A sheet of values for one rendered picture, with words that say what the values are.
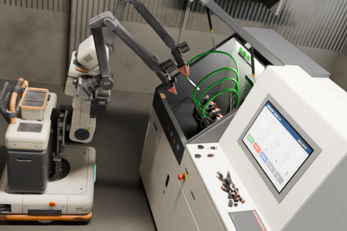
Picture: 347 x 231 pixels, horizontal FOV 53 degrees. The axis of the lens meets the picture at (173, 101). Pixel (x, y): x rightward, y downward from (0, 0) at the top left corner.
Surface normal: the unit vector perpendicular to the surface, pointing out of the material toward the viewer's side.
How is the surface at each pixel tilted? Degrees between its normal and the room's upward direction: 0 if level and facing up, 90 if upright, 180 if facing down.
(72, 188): 0
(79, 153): 0
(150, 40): 90
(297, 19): 90
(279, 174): 76
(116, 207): 0
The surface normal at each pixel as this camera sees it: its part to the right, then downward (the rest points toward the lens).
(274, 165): -0.86, -0.19
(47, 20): 0.15, 0.55
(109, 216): 0.20, -0.83
